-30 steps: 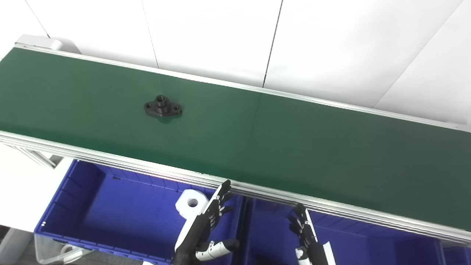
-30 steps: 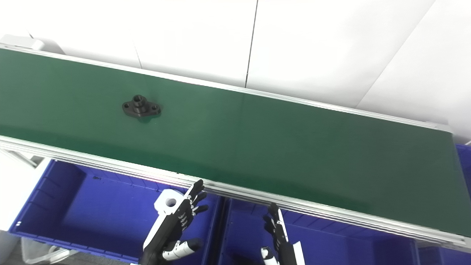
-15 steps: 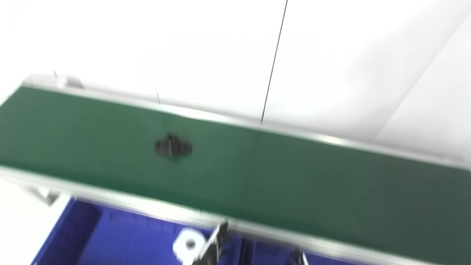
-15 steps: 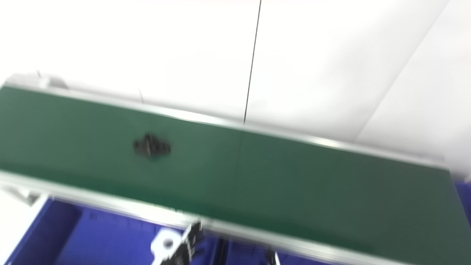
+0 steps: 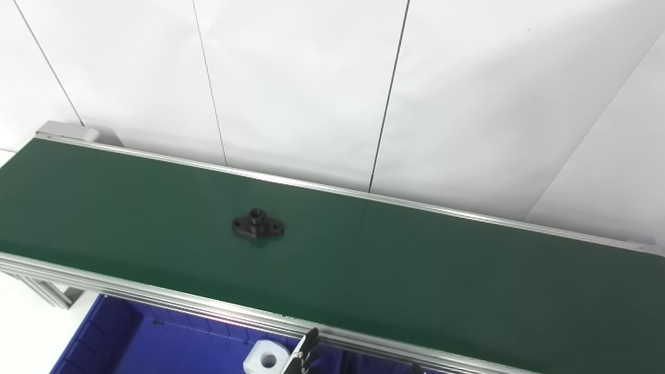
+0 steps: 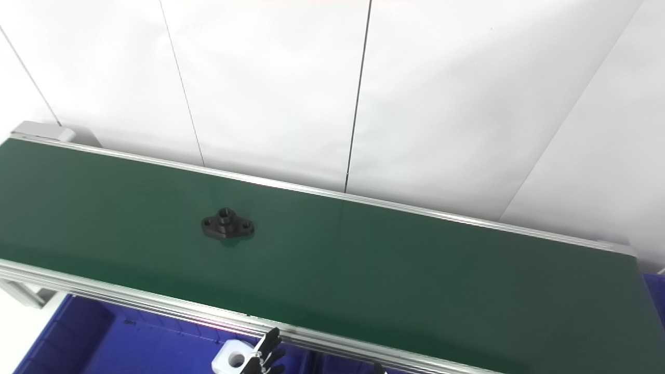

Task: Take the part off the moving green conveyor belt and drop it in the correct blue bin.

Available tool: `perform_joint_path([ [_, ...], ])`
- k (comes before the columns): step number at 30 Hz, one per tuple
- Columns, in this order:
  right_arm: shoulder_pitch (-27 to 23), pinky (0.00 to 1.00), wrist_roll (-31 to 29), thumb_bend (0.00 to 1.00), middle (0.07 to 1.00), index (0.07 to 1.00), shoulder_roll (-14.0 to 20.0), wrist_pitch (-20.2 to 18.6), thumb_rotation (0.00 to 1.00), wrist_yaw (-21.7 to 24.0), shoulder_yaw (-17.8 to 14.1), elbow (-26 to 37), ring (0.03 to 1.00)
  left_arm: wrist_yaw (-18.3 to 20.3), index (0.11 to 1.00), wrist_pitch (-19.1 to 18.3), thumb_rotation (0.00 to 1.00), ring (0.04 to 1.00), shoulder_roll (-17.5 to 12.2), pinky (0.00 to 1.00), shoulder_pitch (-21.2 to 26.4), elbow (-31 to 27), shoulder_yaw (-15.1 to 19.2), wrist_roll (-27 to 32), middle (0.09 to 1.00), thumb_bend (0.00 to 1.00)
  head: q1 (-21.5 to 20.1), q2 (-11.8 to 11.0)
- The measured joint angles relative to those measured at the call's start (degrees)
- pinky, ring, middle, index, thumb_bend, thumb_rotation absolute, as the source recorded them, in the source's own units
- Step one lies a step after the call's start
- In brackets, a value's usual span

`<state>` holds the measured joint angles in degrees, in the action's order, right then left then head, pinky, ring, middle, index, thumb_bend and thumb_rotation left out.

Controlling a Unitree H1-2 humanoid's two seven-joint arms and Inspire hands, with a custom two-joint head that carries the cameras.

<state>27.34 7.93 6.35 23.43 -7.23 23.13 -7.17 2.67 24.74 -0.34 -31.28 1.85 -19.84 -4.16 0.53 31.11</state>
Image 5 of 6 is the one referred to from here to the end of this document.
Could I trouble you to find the black flanged metal part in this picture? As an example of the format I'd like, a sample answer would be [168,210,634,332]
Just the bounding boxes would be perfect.
[232,208,285,240]

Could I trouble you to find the green conveyor belt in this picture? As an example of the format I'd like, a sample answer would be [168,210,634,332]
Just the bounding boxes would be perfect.
[0,138,665,374]
[0,121,665,374]

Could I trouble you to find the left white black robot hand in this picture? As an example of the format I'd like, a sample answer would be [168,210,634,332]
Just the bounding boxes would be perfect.
[283,327,322,374]

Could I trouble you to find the white plastic block part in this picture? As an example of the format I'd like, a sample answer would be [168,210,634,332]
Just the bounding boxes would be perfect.
[243,340,289,374]

